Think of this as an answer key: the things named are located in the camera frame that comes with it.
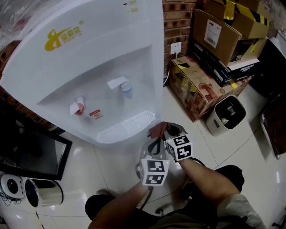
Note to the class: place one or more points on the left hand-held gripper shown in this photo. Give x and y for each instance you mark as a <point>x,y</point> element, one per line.
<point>154,172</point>

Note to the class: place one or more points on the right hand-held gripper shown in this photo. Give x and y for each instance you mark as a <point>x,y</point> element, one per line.
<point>181,147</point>

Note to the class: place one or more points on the brown wiping cloth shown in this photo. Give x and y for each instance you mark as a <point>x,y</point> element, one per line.
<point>157,129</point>

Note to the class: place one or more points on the white water dispenser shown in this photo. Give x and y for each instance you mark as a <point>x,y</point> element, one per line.
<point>78,67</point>

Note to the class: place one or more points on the person's left forearm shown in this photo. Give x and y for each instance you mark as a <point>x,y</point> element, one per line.
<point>120,205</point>

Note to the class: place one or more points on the person's right forearm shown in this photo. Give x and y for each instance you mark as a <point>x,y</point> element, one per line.
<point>207,181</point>

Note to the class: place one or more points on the plastic-wrapped water bottle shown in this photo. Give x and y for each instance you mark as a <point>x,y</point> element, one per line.
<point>13,13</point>

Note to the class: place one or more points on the red yellow printed cardboard box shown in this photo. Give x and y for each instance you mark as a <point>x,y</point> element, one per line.
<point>201,89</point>

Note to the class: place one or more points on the person's right tan shoe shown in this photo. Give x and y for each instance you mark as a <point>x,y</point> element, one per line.
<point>186,190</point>

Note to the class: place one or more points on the person's tan shoe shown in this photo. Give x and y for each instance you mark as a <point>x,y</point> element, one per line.
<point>186,190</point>
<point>105,192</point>

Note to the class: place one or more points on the person's left tan shoe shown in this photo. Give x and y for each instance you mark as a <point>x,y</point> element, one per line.
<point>105,192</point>

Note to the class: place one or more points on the person's black shorts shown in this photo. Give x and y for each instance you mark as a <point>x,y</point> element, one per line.
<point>230,176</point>

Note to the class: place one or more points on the black blue flat box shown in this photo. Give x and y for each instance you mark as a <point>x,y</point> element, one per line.
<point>212,67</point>

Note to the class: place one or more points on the black and white box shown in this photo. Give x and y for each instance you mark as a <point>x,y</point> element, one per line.
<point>243,67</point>

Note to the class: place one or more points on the person's grey shirt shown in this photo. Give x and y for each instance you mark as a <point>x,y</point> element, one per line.
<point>241,212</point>

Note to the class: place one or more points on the cardboard box with white label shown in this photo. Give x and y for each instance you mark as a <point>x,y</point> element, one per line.
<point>221,38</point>

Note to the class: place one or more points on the brown box with dark print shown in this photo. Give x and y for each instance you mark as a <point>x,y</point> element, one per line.
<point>245,49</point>

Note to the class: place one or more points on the black storage case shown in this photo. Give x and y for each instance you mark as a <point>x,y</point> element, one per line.
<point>272,71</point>

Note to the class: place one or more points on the steel trash bin with liner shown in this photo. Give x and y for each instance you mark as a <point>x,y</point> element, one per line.
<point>44,192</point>

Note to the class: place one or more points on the black framed glass panel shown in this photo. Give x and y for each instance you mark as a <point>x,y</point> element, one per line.
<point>33,152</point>

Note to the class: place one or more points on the yellow black striped floor tape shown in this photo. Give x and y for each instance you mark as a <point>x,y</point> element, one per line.
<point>39,219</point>

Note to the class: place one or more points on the cardboard box with striped tape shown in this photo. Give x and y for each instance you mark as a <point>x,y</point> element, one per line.
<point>245,18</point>

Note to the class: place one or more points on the white round device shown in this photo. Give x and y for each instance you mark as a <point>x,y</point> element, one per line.
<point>12,185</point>

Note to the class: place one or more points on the white wall socket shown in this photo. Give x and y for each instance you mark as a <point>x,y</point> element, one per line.
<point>175,48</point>

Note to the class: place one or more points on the metal frame chair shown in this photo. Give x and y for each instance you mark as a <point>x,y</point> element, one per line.
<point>274,129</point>

